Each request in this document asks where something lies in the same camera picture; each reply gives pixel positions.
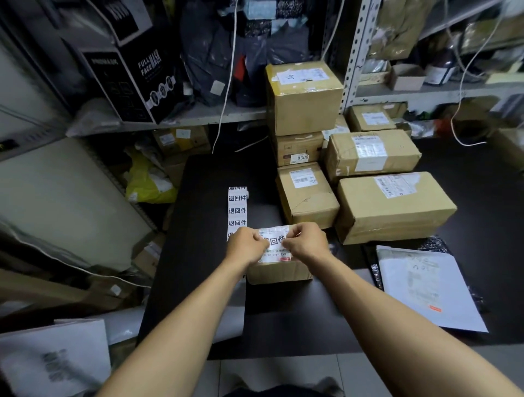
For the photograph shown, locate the person's left hand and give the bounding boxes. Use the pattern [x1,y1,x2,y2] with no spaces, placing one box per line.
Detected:
[226,227,269,272]

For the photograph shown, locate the person's right hand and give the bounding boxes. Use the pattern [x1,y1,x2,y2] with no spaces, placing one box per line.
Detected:
[281,222,331,266]

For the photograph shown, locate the white printed sticker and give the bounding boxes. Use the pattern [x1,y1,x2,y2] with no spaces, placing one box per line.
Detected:
[255,224,303,263]

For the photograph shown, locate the small cardboard parcel box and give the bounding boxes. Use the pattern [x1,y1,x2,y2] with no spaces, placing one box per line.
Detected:
[246,224,314,285]

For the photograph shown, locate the person's right forearm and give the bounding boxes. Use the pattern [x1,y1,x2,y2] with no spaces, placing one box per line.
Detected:
[316,254,524,397]

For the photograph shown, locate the person's left forearm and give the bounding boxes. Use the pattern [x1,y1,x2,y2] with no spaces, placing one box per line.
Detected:
[97,258,251,397]

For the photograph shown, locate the white sticker strip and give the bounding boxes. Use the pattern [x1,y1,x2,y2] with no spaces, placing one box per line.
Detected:
[227,187,249,243]

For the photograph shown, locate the dented cardboard box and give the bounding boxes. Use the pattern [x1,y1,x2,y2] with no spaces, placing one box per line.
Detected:
[275,162,341,230]

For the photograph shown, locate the flat cardboard box white tag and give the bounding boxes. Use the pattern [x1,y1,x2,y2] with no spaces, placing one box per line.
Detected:
[270,131,325,167]

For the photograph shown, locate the long cardboard box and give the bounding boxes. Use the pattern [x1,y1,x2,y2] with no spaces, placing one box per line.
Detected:
[334,171,458,245]

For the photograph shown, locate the cardboard box on floor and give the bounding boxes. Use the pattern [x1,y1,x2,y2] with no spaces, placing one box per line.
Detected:
[130,233,167,279]

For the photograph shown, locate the taped wide cardboard box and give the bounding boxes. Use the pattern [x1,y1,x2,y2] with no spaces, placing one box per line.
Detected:
[325,129,422,184]

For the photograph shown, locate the small taped parcel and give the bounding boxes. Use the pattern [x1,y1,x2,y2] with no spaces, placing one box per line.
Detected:
[322,115,351,149]

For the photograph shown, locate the yellow plastic bag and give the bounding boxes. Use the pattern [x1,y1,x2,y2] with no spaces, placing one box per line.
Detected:
[124,153,179,204]

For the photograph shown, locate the cardboard box with labels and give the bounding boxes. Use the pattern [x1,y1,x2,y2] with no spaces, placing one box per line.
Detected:
[153,125,212,157]

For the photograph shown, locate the large cube cardboard box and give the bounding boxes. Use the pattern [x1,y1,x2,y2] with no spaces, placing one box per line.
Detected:
[265,61,345,137]

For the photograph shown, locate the black patterned mailer bag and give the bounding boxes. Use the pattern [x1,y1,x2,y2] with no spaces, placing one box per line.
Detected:
[368,235,489,312]

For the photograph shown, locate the small flat cardboard box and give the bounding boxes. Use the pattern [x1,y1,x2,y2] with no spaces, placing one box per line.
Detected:
[347,104,397,133]

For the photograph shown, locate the white plastic mailer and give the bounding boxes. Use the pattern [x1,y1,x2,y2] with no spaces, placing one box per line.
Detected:
[375,245,489,333]

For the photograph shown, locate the person's dark clothing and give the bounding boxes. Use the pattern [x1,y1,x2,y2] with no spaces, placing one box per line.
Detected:
[222,376,345,397]

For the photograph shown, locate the pile of dark plastic bags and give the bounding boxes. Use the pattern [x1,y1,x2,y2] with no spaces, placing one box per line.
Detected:
[179,0,316,108]

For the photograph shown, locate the small open cardboard box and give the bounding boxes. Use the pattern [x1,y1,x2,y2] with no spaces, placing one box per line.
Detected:
[388,63,427,92]

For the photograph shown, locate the perforated metal shelf upright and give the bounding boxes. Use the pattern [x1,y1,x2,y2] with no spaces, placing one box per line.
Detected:
[339,0,384,116]

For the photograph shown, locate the black mask box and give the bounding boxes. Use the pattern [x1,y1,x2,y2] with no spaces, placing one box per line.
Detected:
[77,0,186,125]

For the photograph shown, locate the brown bottle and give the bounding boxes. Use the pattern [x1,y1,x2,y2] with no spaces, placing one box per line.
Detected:
[425,44,460,86]

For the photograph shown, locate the plain cardboard box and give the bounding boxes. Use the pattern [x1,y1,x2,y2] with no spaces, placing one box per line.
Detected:
[490,128,524,173]

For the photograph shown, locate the olive parcel bags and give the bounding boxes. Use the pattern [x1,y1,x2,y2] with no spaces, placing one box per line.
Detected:
[370,0,435,61]

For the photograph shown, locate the white paper bag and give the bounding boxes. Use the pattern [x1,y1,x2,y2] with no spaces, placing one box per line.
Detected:
[0,318,112,397]

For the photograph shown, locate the black and white box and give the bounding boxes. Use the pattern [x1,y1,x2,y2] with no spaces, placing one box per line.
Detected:
[85,0,154,46]

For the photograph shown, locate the long white cable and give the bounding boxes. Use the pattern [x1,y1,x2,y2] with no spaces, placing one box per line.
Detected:
[0,223,153,289]

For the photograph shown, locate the thin white cable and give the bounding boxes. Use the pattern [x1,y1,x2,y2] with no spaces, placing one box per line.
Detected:
[445,0,509,147]

